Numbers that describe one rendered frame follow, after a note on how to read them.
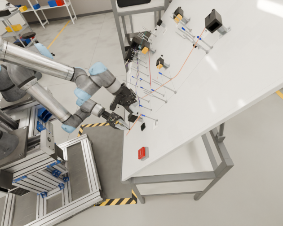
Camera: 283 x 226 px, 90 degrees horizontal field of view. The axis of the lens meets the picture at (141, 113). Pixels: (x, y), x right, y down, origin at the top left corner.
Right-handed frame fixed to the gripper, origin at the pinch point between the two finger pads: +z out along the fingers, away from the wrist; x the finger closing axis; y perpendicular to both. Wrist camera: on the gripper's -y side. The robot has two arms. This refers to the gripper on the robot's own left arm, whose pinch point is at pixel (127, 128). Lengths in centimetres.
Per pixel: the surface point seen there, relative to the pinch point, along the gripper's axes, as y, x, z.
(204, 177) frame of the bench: 12, -3, 57
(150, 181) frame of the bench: 1.1, -21.8, 30.6
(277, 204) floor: -20, 14, 170
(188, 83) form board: 40.5, 27.1, 8.9
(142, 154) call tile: 23.9, -9.8, 10.5
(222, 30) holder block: 54, 46, 7
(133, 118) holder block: 10.4, 6.2, -0.9
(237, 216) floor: -29, -15, 140
